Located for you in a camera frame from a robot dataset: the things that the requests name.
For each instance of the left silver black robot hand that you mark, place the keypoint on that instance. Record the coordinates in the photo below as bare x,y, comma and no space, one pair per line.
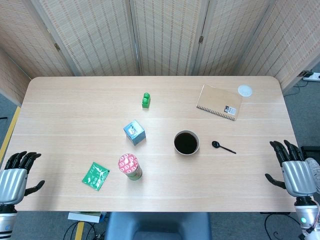
12,183

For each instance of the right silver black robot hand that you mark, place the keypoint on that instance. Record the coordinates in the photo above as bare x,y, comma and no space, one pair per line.
298,178

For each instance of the black plastic spoon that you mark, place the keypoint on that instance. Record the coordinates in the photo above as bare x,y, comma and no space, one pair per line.
215,144

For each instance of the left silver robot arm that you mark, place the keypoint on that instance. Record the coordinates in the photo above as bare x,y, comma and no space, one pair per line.
6,222

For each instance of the white bowl with dark liquid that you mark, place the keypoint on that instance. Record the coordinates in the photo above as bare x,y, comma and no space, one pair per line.
186,143

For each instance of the black equipment box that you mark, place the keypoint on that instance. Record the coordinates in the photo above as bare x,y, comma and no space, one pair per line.
311,151

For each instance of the green tea packet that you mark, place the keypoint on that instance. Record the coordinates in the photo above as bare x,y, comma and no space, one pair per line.
95,176

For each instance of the white power strip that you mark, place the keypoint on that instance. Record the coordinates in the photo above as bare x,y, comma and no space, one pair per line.
312,76

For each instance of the brown spiral notebook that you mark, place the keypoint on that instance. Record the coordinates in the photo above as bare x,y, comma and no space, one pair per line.
220,101

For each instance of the green chips can red lid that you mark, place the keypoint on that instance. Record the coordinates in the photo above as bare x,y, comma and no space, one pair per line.
128,165

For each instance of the light blue carton box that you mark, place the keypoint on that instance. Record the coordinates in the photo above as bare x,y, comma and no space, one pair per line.
135,133

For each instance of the blue grey chair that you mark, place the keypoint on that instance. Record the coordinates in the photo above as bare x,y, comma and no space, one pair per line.
157,225

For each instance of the green toy building block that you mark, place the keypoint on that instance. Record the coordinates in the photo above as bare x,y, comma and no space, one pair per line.
146,101

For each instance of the woven folding screen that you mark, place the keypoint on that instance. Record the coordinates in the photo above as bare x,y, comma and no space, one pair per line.
100,37

